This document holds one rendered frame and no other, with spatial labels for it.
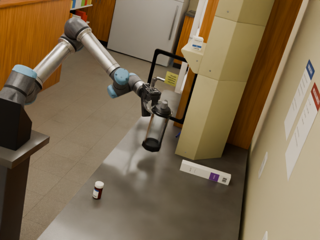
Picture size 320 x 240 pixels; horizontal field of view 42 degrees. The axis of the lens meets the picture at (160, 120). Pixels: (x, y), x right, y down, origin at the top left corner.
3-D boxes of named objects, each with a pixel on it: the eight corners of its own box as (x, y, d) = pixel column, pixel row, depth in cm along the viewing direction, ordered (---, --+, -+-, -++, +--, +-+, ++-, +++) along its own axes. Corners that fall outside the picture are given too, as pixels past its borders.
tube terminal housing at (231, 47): (224, 145, 254) (265, 22, 224) (218, 168, 224) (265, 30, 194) (185, 132, 257) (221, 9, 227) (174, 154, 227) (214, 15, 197)
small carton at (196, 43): (199, 48, 218) (202, 37, 216) (200, 50, 213) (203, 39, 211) (190, 46, 217) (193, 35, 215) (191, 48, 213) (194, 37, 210)
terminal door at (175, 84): (184, 125, 254) (202, 64, 238) (141, 107, 263) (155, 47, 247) (184, 125, 255) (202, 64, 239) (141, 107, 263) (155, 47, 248)
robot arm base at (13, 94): (-16, 98, 190) (-6, 80, 194) (1, 113, 203) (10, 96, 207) (12, 104, 186) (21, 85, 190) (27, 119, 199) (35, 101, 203)
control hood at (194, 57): (206, 61, 239) (211, 44, 235) (197, 74, 209) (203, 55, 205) (187, 55, 240) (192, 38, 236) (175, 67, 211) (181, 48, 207)
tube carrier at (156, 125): (165, 149, 216) (176, 115, 206) (147, 151, 210) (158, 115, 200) (155, 138, 223) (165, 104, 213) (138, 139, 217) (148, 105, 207)
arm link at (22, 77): (1, 81, 192) (14, 57, 198) (5, 93, 205) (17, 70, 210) (26, 90, 193) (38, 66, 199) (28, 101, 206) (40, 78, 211)
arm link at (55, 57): (4, 86, 204) (73, 15, 226) (8, 98, 218) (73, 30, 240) (24, 100, 204) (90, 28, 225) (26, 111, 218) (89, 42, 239)
